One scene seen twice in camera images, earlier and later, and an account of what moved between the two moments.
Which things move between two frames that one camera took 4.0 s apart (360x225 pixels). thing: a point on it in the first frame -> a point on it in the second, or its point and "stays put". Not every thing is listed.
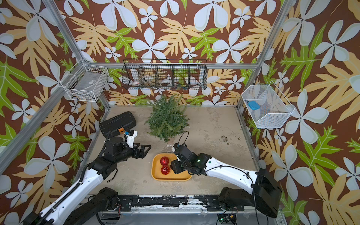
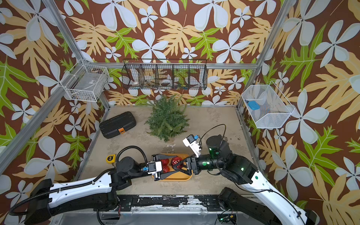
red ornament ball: (165, 169) stays put
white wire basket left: (85, 82) stays put
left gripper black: (142, 153) -> (160, 175)
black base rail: (200, 202) stays put
